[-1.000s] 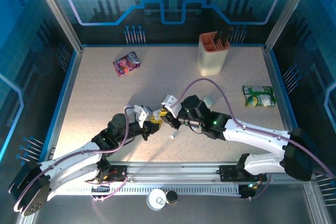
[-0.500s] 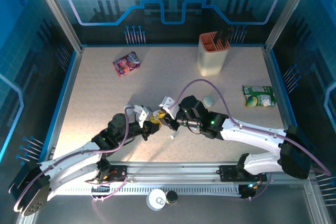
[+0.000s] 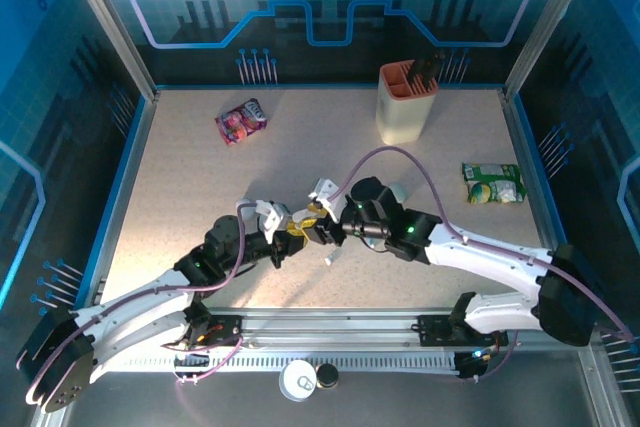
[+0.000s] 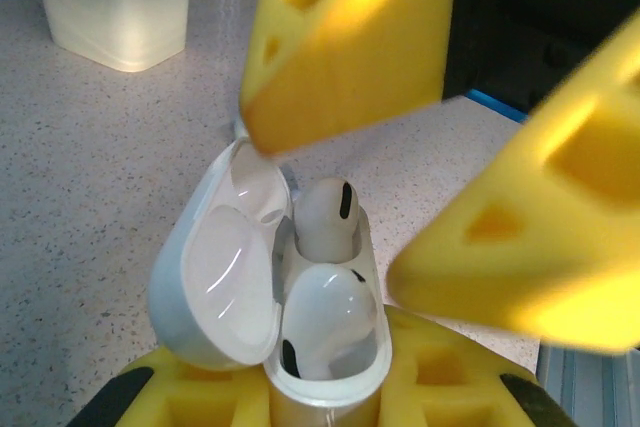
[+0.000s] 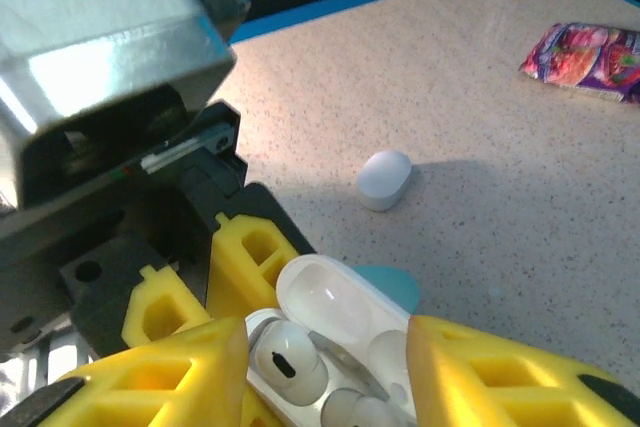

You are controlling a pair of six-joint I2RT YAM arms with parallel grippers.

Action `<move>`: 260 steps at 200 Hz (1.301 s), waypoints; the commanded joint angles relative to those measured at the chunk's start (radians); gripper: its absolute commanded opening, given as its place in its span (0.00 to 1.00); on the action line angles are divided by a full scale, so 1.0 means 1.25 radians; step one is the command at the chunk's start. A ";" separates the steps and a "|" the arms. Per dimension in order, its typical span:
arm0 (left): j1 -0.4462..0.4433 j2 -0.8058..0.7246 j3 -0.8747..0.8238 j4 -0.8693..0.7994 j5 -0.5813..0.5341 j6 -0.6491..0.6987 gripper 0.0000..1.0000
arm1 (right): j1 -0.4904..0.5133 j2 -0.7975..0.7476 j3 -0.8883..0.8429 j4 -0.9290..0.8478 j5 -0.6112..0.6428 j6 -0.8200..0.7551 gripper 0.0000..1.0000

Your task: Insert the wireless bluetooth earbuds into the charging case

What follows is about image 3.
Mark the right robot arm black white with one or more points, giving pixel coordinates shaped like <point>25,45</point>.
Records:
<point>500,252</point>

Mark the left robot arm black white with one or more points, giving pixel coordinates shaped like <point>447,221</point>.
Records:
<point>135,297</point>

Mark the beige utensil holder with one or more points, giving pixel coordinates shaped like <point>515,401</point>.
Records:
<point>402,117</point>

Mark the pink snack bag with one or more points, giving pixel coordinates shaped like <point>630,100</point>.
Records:
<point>241,122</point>

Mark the green snack bag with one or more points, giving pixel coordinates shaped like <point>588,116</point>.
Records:
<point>495,183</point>

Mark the black round cap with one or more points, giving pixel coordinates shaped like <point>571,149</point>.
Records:
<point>327,376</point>

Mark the white tin can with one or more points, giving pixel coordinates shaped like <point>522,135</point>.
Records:
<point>298,381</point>

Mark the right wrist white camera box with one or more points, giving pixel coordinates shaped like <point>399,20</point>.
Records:
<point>325,192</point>

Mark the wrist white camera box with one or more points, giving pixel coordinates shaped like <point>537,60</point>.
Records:
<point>325,192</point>
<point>270,219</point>

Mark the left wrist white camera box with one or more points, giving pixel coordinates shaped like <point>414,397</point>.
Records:
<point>270,219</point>

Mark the aluminium mounting rail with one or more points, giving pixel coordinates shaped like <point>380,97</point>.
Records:
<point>325,327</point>

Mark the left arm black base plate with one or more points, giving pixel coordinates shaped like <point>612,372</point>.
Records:
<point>225,334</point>

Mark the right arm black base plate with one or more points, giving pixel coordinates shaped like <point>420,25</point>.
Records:
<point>435,332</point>

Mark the aluminium frame post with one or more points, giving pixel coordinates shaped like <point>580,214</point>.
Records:
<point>111,22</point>
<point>547,22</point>

